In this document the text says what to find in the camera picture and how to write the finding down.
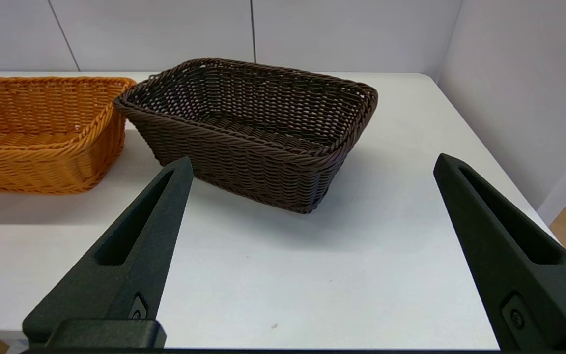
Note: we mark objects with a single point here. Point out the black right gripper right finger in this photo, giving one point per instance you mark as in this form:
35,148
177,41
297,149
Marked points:
514,275

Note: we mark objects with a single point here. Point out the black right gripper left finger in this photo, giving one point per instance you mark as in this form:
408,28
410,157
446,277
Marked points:
135,255

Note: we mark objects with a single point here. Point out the orange woven basket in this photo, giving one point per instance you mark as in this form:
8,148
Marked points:
32,167

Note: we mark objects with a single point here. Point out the dark brown woven basket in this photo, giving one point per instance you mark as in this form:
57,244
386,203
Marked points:
263,167

